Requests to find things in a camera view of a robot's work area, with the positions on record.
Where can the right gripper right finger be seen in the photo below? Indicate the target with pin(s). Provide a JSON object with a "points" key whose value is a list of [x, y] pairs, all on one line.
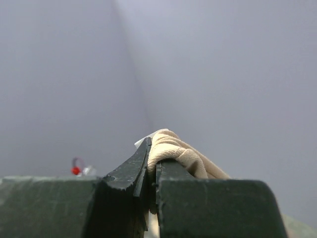
{"points": [[189, 207]]}

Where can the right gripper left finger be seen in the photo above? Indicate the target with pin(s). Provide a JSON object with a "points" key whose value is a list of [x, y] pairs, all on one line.
{"points": [[120, 200]]}

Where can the beige polo shirt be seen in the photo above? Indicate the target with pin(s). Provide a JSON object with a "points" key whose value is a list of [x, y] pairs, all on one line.
{"points": [[167, 145]]}

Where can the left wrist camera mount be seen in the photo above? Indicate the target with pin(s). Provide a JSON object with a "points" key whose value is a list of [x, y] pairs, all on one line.
{"points": [[78, 168]]}

